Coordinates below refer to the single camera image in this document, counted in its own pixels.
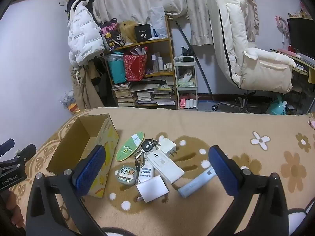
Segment cardboard box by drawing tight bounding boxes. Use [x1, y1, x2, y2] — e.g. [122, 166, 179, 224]
[46, 114, 120, 199]

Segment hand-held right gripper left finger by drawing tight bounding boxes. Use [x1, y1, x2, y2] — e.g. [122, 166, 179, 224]
[26, 145, 109, 236]

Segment white squeeze tube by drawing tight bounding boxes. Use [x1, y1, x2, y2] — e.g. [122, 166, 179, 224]
[136, 163, 155, 185]

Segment white puffer jacket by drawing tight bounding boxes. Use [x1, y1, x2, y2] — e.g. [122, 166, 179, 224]
[67, 0, 105, 67]

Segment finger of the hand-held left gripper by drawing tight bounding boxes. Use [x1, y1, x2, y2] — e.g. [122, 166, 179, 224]
[0, 139, 15, 158]
[13, 144, 37, 164]

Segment pink headphones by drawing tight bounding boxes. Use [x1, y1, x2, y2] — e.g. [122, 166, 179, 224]
[275, 15, 289, 33]

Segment blonde wig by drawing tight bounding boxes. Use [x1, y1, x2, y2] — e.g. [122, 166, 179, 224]
[118, 21, 139, 45]

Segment black box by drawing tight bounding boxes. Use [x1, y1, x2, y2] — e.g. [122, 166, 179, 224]
[134, 24, 151, 43]

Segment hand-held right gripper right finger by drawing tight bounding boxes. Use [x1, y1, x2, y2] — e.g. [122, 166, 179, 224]
[209, 145, 289, 236]

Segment black monitor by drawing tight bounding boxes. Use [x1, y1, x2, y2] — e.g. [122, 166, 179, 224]
[287, 17, 315, 57]

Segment silver key with black strap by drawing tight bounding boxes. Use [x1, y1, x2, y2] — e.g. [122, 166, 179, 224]
[133, 150, 146, 170]

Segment bag of toys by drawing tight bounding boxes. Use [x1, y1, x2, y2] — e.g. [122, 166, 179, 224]
[60, 91, 80, 113]

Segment cluttered desk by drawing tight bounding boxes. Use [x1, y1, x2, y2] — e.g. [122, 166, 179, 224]
[269, 48, 315, 115]

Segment cream padded office chair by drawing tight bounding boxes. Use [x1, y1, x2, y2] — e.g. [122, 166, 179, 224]
[207, 0, 296, 113]

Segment red gift bag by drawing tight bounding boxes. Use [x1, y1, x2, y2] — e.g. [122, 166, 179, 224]
[123, 53, 147, 81]

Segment teal storage container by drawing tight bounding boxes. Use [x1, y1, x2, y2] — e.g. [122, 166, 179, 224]
[107, 53, 127, 84]

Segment row of cosmetic bottles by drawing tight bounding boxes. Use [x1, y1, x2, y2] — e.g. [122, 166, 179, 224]
[150, 53, 174, 73]

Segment black key fob with keys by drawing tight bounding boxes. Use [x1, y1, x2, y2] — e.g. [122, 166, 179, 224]
[141, 139, 161, 152]

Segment pale blue power bank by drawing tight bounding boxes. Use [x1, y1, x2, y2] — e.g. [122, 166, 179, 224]
[178, 166, 217, 198]

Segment round cartoon print case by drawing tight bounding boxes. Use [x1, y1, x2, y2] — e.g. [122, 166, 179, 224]
[115, 166, 139, 185]

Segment colourful printed bag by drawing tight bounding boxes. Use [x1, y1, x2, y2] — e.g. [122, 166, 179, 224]
[100, 18, 123, 50]

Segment clear plastic bag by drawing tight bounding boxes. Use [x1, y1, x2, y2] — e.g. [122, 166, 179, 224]
[148, 6, 168, 40]

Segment teal watering can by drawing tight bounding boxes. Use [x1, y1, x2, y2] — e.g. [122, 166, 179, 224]
[266, 95, 288, 115]

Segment white rolling cart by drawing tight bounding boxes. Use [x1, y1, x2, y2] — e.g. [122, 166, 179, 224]
[173, 56, 199, 110]

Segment stack of books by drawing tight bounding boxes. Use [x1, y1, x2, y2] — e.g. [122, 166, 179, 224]
[112, 77, 176, 107]

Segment green oval board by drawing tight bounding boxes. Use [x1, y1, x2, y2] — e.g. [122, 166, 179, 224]
[116, 132, 145, 163]

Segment wooden shelf unit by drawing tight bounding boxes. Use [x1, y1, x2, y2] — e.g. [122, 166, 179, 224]
[103, 15, 178, 110]

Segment person's left hand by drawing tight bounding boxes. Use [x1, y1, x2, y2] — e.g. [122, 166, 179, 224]
[4, 190, 26, 229]

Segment white rectangular plastic device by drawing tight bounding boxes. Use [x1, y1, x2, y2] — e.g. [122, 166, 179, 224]
[145, 151, 185, 185]

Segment white power adapter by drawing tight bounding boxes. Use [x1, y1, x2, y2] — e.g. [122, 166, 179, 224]
[136, 176, 170, 203]
[156, 138, 179, 157]

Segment beige coat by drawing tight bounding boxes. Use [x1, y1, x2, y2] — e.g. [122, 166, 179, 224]
[71, 61, 106, 111]

